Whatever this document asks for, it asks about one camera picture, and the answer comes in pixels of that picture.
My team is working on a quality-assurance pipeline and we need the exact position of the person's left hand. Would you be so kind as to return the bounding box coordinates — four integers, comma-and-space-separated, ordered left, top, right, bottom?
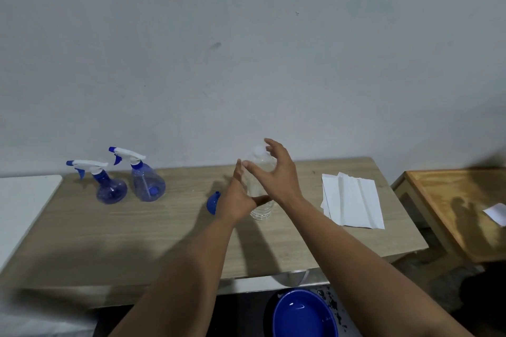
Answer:
215, 158, 274, 227

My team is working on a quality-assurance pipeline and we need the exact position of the person's right hand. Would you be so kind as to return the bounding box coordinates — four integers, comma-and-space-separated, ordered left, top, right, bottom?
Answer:
241, 138, 305, 209

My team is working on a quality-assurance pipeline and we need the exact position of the clear plastic bottle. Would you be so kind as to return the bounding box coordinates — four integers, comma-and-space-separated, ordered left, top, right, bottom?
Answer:
244, 146, 278, 221

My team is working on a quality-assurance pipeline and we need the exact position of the person's right forearm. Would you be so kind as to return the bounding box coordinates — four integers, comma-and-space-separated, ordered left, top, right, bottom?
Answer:
281, 196, 475, 337

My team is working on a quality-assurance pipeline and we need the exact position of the person's left forearm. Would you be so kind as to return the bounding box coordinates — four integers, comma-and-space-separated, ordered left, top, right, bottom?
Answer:
108, 214, 244, 337

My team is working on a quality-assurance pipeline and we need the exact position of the blue funnel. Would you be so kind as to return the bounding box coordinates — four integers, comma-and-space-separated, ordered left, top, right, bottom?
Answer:
206, 191, 221, 216

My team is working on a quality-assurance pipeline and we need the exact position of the white paper towel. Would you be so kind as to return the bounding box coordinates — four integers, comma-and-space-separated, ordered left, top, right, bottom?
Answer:
320, 172, 386, 230

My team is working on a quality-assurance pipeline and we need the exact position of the light blue spray bottle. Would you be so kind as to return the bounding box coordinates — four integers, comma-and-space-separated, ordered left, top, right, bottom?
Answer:
108, 146, 167, 202

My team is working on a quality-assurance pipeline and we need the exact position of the blue bowl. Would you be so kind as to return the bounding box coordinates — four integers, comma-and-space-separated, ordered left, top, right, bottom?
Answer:
271, 288, 339, 337

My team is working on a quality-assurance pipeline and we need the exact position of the white cloth with black spots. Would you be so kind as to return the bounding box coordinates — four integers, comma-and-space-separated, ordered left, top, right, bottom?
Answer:
311, 285, 363, 337

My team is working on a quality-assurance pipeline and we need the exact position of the dark blue round spray bottle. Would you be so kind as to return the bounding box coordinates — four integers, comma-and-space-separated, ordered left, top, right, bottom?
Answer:
66, 159, 128, 205

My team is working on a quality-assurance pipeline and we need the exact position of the wooden side table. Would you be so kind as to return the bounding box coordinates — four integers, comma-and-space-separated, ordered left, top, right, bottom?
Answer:
391, 168, 506, 265

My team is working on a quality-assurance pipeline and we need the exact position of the white paper slip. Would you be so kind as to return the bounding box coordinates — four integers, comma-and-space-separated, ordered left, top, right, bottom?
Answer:
483, 202, 506, 228

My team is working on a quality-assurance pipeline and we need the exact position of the white table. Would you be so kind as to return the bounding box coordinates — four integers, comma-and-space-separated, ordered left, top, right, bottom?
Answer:
0, 174, 63, 275

